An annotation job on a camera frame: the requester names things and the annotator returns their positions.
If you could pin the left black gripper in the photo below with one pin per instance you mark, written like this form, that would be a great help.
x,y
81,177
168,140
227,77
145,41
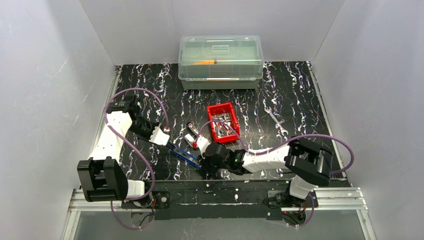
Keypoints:
x,y
171,145

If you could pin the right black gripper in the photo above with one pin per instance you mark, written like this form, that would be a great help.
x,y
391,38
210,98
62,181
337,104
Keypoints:
x,y
204,160

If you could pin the blue stapler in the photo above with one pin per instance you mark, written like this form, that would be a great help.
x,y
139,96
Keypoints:
x,y
187,157

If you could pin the black silver stapler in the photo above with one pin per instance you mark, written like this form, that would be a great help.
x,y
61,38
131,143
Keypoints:
x,y
193,129

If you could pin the red plastic bin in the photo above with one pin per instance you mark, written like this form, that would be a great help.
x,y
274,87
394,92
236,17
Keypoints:
x,y
222,108

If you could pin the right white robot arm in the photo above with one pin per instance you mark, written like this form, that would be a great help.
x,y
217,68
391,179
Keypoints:
x,y
309,161

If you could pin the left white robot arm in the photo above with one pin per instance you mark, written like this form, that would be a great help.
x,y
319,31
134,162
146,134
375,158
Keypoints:
x,y
101,176

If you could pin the pile of staple strips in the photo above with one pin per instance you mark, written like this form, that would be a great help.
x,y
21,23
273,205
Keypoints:
x,y
222,127

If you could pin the silver open-end wrench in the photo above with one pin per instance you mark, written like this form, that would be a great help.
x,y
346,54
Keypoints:
x,y
269,111

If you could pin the orange tool inside box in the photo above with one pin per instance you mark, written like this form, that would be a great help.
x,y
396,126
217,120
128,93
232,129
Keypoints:
x,y
205,62

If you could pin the clear plastic storage box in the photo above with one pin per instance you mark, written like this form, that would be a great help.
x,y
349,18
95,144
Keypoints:
x,y
240,62

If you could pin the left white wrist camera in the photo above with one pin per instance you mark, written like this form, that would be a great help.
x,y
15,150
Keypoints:
x,y
160,136

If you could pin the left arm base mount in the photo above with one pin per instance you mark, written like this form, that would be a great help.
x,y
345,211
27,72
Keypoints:
x,y
155,200

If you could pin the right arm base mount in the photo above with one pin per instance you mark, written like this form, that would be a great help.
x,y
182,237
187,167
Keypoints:
x,y
283,199

